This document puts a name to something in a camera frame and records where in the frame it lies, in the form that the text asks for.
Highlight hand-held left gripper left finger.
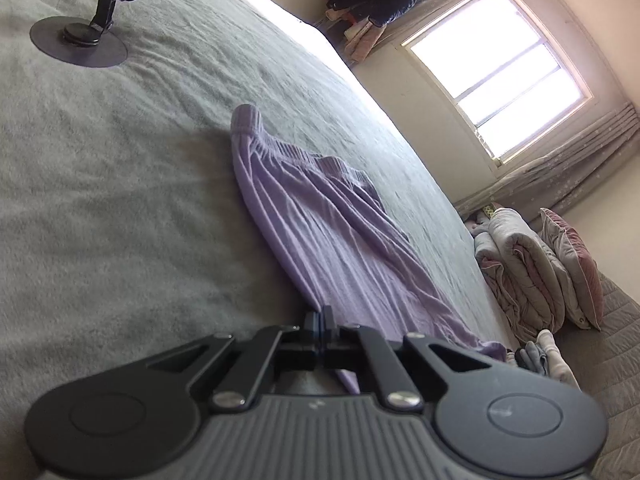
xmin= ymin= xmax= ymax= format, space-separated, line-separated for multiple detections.
xmin=145 ymin=312 xmax=321 ymax=408

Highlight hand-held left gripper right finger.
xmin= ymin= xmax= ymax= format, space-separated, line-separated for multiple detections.
xmin=322 ymin=305 xmax=506 ymax=411

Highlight lilac pants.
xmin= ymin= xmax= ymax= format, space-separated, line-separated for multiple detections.
xmin=230 ymin=104 xmax=508 ymax=396

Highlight small cloth pile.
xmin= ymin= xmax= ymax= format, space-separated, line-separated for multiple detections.
xmin=465 ymin=201 xmax=503 ymax=241

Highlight folded grey sweater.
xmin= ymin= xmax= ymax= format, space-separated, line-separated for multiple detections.
xmin=515 ymin=341 xmax=550 ymax=375

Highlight folded grey pink quilt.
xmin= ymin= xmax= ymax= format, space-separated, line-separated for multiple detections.
xmin=472 ymin=208 xmax=573 ymax=345

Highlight folded white garment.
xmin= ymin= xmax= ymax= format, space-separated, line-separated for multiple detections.
xmin=539 ymin=329 xmax=581 ymax=390

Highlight grey bed cover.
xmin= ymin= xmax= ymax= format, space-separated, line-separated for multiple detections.
xmin=0 ymin=0 xmax=521 ymax=451

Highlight grey pink pillow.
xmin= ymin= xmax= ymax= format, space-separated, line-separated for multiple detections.
xmin=539 ymin=207 xmax=605 ymax=331

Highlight grey quilted headboard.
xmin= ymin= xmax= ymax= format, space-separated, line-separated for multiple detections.
xmin=550 ymin=272 xmax=640 ymax=480

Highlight window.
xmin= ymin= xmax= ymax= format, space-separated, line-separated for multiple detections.
xmin=402 ymin=0 xmax=593 ymax=163

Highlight round base phone stand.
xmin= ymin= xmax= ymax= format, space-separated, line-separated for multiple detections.
xmin=29 ymin=0 xmax=128 ymax=68

